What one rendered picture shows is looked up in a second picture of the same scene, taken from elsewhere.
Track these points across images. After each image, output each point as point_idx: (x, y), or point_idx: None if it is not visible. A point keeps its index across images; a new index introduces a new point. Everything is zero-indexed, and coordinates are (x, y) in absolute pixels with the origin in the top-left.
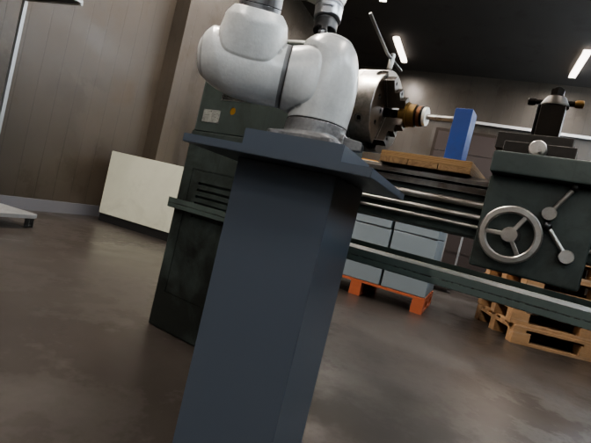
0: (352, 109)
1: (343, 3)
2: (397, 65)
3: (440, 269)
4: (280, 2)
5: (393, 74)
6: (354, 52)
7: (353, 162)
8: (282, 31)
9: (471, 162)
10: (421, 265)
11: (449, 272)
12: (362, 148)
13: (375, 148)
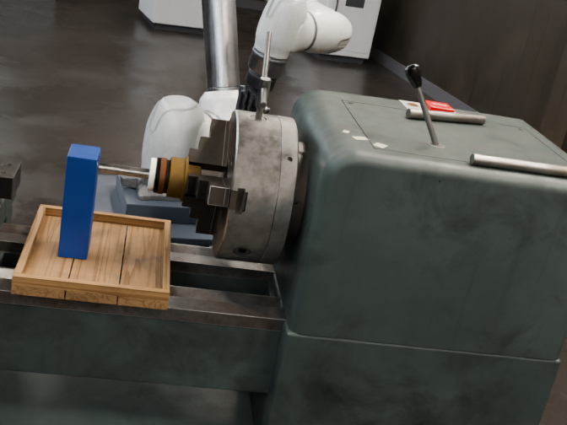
0: (143, 153)
1: (255, 45)
2: (261, 95)
3: (44, 419)
4: (207, 83)
5: (234, 115)
6: (154, 106)
7: (120, 190)
8: (199, 103)
9: (41, 204)
10: (75, 410)
11: (25, 404)
12: (121, 181)
13: (213, 240)
